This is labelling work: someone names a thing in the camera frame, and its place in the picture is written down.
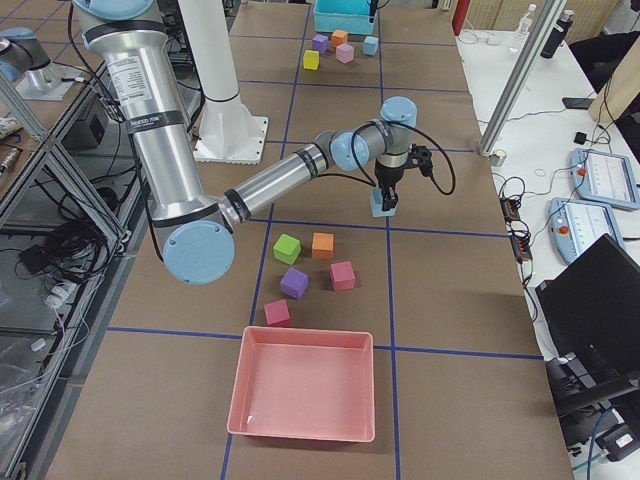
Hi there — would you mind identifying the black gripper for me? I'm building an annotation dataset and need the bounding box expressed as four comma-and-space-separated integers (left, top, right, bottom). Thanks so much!
373, 160, 405, 211

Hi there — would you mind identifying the light blue block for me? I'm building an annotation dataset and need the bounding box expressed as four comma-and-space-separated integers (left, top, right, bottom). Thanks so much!
362, 36, 379, 56
370, 195, 396, 218

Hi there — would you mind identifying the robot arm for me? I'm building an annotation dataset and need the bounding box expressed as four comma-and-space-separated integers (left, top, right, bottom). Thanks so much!
75, 1, 418, 285

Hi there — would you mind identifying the cyan plastic bin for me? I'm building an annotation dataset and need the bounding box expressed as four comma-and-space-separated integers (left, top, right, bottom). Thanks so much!
313, 0, 378, 35

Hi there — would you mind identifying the orange foam block left side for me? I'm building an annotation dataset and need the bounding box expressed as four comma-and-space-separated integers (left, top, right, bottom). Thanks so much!
331, 29, 348, 48

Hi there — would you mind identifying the orange foam block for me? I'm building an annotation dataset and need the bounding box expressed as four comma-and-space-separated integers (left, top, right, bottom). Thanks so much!
311, 232, 335, 260
331, 29, 348, 48

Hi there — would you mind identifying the pink foam block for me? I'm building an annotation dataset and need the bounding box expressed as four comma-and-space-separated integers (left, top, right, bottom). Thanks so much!
335, 43, 355, 64

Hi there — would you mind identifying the purple foam block left side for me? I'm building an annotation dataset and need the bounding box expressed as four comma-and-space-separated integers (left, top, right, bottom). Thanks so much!
312, 34, 329, 55

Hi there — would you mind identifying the purple foam block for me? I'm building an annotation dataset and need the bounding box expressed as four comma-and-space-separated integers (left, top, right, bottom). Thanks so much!
312, 34, 329, 55
280, 268, 309, 299

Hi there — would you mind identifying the orange foam block right side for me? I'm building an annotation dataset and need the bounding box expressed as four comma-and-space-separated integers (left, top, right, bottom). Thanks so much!
311, 232, 335, 260

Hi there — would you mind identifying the yellow foam block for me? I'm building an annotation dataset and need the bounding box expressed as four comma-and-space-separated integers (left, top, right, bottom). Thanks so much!
303, 50, 320, 71

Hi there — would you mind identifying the red foam block near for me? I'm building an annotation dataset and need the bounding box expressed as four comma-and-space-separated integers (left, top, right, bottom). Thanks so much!
330, 261, 356, 291

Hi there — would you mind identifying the red foam block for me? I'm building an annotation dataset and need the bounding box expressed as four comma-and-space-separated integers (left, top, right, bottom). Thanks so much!
330, 261, 356, 291
264, 299, 292, 328

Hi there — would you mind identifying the green foam block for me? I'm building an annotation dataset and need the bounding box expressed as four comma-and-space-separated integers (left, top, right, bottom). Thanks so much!
273, 234, 301, 265

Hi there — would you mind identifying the purple foam block right side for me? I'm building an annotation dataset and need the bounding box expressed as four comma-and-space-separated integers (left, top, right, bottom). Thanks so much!
280, 268, 309, 299

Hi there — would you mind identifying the clear sanitizer bottle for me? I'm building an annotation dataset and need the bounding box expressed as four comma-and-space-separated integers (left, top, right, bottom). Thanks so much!
514, 3, 537, 41

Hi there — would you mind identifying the red foam block far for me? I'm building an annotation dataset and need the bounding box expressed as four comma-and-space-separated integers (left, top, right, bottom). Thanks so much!
264, 299, 292, 328

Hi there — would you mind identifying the black water bottle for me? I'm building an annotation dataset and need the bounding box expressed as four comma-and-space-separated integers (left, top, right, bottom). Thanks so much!
540, 9, 574, 59

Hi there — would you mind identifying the teach pendant near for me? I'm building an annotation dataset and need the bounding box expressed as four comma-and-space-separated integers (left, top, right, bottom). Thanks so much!
549, 198, 625, 264

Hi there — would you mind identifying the teach pendant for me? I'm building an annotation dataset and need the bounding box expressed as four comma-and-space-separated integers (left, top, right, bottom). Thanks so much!
549, 198, 625, 264
569, 148, 639, 211

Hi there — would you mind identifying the pink plastic bin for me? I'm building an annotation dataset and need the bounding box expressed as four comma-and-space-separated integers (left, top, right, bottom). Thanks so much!
227, 326, 376, 443

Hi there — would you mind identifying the black phone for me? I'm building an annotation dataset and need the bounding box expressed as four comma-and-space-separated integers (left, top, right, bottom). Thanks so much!
561, 97, 593, 110

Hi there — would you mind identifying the teach pendant far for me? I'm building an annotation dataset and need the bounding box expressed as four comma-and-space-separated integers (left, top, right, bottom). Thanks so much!
569, 148, 639, 211

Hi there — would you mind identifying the black laptop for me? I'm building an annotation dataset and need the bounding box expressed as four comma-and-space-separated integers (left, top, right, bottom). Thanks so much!
534, 232, 640, 371

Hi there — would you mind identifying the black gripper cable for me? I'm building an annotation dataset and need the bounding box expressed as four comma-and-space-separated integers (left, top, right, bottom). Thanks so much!
349, 124, 457, 195

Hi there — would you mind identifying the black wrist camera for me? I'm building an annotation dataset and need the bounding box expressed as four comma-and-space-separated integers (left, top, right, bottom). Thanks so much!
408, 144, 433, 178

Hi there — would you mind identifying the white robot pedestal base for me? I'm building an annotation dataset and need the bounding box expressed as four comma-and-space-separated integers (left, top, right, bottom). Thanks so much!
179, 0, 269, 164

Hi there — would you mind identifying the aluminium frame post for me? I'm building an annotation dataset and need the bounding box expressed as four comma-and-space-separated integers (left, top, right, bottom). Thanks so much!
477, 0, 566, 157

